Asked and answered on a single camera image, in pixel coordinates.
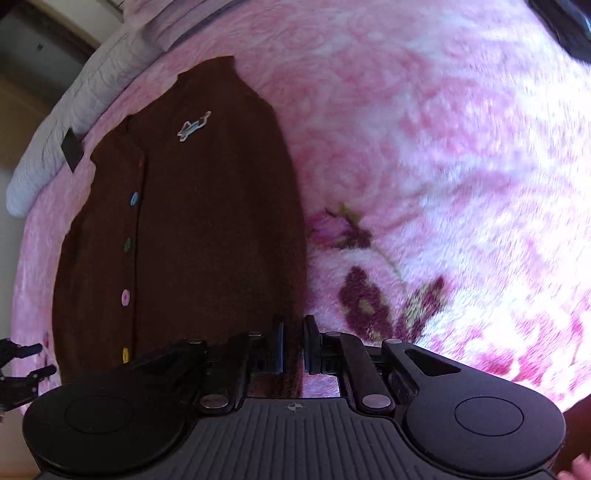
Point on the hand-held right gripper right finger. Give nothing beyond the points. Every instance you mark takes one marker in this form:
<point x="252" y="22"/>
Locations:
<point x="309" y="347"/>

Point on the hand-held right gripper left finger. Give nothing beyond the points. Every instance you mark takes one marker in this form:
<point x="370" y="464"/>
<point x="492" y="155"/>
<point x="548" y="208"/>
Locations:
<point x="277" y="347"/>

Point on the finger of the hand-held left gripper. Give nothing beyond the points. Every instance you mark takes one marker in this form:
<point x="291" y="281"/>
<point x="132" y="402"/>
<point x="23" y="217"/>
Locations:
<point x="18" y="350"/>
<point x="27" y="385"/>

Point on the brown towel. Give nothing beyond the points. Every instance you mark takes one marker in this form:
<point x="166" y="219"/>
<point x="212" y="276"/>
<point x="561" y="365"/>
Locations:
<point x="207" y="207"/>

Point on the small black rectangular object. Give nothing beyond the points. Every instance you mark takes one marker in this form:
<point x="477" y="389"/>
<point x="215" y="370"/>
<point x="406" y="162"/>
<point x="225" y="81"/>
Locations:
<point x="72" y="150"/>

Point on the pink floral plush blanket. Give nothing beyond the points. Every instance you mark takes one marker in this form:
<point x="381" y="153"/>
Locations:
<point x="415" y="161"/>

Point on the dark wooden furniture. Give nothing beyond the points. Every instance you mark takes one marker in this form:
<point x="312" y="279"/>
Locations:
<point x="41" y="32"/>

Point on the striped pillow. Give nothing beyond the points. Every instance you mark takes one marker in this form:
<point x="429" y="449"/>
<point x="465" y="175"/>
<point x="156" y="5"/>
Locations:
<point x="184" y="21"/>

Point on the dark cloth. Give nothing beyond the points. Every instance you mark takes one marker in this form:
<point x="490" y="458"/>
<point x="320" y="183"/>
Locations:
<point x="570" y="25"/>

